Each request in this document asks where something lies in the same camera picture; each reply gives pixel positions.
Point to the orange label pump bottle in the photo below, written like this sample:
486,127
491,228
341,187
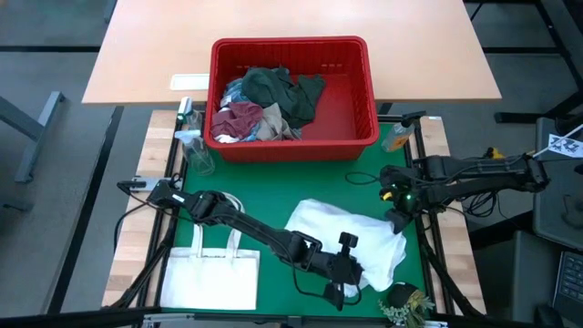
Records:
397,136

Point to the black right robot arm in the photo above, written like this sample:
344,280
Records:
483,175

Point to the clear bottle green cap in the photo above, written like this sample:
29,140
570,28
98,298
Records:
189,114

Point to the beige garment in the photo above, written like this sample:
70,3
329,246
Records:
273,124

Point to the cream folded cloth pile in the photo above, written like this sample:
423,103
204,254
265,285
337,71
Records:
209,282

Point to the black aluminium rig frame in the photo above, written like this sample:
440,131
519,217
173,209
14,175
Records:
341,322

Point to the silver metal rail plate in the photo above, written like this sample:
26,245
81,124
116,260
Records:
168,320
439,324

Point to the white desk grommet plate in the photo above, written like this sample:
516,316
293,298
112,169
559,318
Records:
189,82

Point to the blue patterned garment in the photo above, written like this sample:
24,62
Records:
232,94

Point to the maroon garment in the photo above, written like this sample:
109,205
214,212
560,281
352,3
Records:
237,119

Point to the dark grey side desk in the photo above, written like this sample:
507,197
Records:
558,200

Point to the clear spray bottle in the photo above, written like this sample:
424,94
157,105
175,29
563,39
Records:
198,157

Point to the white button shirt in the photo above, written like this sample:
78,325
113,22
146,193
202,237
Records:
364,237

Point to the light wooden desk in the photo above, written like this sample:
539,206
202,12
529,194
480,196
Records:
296,18

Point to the red plastic laundry bin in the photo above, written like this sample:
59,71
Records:
348,114

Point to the black keyboard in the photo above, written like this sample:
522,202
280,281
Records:
569,287

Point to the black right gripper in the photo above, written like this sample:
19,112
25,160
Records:
405,189

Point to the grey metal desk leg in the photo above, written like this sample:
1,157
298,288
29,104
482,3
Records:
36,132

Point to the dark green garment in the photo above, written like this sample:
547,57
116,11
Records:
280,91

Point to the succulent plant in dark pot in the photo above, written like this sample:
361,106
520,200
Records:
403,296

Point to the grey metal frame bracket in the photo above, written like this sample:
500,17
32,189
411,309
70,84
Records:
146,183

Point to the white fiducial marker tag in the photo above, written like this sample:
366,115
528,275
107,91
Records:
565,146

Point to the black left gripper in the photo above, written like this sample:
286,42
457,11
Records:
337,269

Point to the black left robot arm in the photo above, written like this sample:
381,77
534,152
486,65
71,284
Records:
246,225

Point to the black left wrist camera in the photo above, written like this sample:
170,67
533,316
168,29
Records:
348,241

